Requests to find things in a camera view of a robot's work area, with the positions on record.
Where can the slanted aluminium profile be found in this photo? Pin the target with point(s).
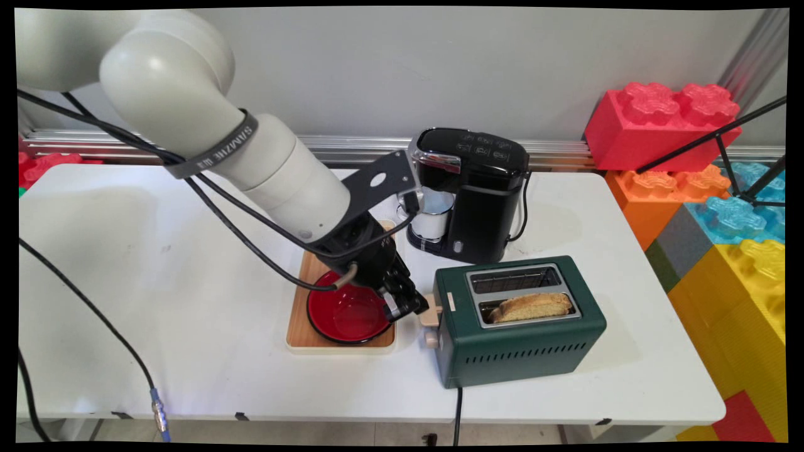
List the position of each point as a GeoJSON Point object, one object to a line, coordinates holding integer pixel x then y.
{"type": "Point", "coordinates": [754, 59]}

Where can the orange toy block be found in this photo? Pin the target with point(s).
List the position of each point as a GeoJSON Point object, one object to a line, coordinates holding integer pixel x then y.
{"type": "Point", "coordinates": [653, 201]}

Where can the black tripod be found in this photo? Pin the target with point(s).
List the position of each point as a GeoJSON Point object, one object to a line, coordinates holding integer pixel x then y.
{"type": "Point", "coordinates": [722, 141]}

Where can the black coffee machine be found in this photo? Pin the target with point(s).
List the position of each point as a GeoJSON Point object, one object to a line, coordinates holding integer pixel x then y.
{"type": "Point", "coordinates": [483, 188]}

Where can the cream toaster lever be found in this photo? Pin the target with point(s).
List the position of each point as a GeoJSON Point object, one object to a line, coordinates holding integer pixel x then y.
{"type": "Point", "coordinates": [431, 312]}

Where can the white enamel mug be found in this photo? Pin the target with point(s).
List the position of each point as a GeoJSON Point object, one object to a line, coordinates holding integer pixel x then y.
{"type": "Point", "coordinates": [434, 223]}

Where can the light blue toy block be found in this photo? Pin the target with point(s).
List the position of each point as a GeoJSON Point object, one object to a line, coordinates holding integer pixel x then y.
{"type": "Point", "coordinates": [735, 216]}

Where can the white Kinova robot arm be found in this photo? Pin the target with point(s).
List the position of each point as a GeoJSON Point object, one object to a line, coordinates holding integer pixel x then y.
{"type": "Point", "coordinates": [169, 81]}

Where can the cream toaster knob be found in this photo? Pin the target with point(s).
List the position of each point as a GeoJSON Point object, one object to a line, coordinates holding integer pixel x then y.
{"type": "Point", "coordinates": [431, 340]}

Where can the small red toy block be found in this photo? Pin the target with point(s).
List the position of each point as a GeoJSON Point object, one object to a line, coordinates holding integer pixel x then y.
{"type": "Point", "coordinates": [744, 420]}

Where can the toasted bread slice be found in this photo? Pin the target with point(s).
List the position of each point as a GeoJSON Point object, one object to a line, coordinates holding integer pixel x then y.
{"type": "Point", "coordinates": [531, 307]}

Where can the red bowl with black rim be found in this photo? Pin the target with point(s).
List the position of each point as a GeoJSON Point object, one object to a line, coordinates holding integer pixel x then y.
{"type": "Point", "coordinates": [342, 317]}

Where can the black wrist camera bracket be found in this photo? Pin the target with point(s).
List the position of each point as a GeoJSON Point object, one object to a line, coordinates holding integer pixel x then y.
{"type": "Point", "coordinates": [377, 182]}

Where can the dark green toy block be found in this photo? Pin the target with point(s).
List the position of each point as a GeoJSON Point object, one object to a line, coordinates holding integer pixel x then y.
{"type": "Point", "coordinates": [662, 267]}

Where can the large red toy block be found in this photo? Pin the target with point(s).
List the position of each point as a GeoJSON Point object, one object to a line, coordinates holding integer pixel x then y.
{"type": "Point", "coordinates": [653, 132]}

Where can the horizontal aluminium rail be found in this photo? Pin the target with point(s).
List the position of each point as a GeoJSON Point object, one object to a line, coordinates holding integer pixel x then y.
{"type": "Point", "coordinates": [565, 154]}

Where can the large yellow toy block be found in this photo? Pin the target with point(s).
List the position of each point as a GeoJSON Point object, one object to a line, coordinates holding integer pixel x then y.
{"type": "Point", "coordinates": [741, 314]}

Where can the wooden tray with cream rim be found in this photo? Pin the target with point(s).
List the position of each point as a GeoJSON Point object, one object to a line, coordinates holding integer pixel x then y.
{"type": "Point", "coordinates": [301, 326]}

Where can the red toy block with studs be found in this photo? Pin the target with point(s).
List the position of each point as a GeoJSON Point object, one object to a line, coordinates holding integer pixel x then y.
{"type": "Point", "coordinates": [38, 168]}

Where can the dark green toaster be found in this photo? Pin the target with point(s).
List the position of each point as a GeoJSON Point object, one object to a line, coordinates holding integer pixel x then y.
{"type": "Point", "coordinates": [515, 351]}

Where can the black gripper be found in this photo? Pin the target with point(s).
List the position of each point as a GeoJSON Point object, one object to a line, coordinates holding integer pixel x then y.
{"type": "Point", "coordinates": [361, 251]}

